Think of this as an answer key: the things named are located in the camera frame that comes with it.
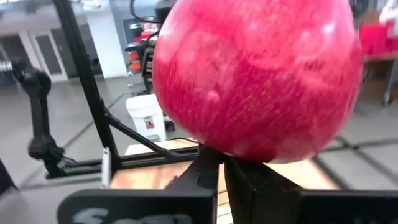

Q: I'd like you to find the white bucket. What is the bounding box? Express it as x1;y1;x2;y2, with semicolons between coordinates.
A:
125;93;168;143

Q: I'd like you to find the silver frame corner bracket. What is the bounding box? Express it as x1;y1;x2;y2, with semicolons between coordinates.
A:
101;147;112;189

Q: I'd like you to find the black aluminium table frame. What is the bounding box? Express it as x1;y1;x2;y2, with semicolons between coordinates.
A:
51;0;200;190

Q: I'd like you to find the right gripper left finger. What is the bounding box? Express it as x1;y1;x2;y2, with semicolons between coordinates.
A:
57;147;224;224

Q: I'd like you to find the black storage rack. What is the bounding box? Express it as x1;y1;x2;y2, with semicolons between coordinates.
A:
126;27;156;94

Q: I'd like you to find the red apple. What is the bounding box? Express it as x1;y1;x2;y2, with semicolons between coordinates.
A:
152;0;364;164

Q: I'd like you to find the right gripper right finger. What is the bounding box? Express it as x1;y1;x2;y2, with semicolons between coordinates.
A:
224;157;398;224

